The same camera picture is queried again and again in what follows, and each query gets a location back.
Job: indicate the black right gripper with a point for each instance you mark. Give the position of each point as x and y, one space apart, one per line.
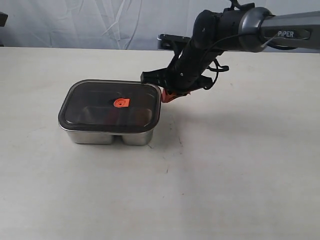
183 75

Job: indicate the lunch box lid orange seal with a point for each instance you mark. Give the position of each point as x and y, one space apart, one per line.
110 106

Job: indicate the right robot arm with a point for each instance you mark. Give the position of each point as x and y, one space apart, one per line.
238 28

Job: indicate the steel two-compartment lunch box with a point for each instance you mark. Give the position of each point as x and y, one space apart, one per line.
107 138

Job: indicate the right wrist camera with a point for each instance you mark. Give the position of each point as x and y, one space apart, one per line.
171 42

